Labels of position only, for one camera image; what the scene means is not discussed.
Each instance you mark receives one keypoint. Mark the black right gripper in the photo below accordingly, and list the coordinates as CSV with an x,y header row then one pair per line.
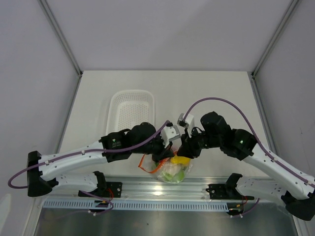
x,y
188,148

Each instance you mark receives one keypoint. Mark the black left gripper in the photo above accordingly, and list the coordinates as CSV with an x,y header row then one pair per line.
x,y
163,153

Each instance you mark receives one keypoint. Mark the yellow pepper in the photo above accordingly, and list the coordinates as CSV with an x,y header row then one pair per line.
x,y
180,160

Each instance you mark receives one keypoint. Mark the white cauliflower with green leaves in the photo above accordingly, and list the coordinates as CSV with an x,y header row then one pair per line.
x,y
171,168

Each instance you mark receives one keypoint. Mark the clear zip bag orange zipper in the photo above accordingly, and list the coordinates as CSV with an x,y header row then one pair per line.
x,y
155,168

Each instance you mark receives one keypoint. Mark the green apple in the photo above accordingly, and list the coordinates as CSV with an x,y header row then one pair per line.
x,y
178,177

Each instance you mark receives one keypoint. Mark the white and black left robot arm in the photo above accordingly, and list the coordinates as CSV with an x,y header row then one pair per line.
x,y
48,172

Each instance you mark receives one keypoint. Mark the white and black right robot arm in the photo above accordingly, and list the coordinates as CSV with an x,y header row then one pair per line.
x,y
293,189

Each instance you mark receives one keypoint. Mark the white perforated plastic basket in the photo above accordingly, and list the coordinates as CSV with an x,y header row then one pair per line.
x,y
129,108

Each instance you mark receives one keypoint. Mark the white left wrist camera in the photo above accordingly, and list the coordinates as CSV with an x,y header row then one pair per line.
x,y
169,133

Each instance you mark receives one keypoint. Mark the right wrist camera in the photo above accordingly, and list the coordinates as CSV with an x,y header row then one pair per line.
x,y
187,122

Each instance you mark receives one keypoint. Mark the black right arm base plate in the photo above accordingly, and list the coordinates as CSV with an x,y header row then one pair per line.
x,y
221,190

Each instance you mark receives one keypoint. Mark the white slotted cable duct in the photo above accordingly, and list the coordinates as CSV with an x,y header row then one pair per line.
x,y
137,205

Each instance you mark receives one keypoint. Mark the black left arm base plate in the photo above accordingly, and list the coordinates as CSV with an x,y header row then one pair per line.
x,y
108,188

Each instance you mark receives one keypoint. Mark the left aluminium frame post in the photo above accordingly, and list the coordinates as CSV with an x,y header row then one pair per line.
x,y
53,22

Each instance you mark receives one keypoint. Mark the aluminium frame post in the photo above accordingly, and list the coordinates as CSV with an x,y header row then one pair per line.
x,y
285,19
53,22

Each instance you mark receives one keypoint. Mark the right aluminium frame post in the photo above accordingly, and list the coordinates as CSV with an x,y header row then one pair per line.
x,y
285,19

